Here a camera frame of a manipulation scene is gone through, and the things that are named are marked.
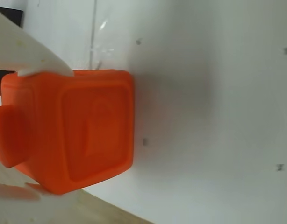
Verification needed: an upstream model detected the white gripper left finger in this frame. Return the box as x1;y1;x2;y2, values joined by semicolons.
0;163;107;224

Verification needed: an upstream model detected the white paper sheet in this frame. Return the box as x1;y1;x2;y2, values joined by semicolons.
23;0;96;70
89;0;287;224

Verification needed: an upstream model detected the dark brown box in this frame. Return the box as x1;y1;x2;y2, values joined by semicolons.
0;6;25;97

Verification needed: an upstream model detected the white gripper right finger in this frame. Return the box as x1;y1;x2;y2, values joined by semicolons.
0;11;75;78

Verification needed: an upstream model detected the orange square block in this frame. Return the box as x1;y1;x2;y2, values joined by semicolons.
0;69;136;196

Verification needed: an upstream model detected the clear tape strip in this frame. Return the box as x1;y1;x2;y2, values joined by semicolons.
88;17;116;70

